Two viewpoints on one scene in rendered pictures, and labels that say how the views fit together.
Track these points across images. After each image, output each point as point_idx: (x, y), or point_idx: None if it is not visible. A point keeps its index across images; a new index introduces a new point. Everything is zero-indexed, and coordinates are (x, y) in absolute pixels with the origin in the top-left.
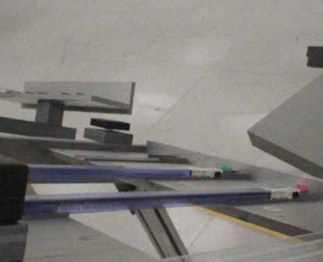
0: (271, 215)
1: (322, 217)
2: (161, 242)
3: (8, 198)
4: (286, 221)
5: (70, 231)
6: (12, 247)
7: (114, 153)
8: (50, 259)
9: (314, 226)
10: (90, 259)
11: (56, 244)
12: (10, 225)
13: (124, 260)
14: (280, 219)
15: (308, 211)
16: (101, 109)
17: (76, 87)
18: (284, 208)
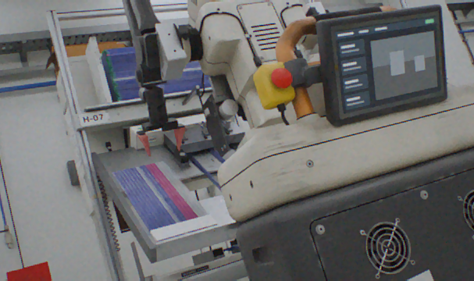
0: (215, 198)
1: (218, 208)
2: None
3: (179, 160)
4: (209, 198)
5: (193, 172)
6: (179, 165)
7: None
8: (181, 169)
9: (207, 201)
10: (181, 172)
11: (187, 170)
12: (179, 163)
13: (181, 174)
14: (212, 198)
15: (223, 208)
16: None
17: None
18: (224, 204)
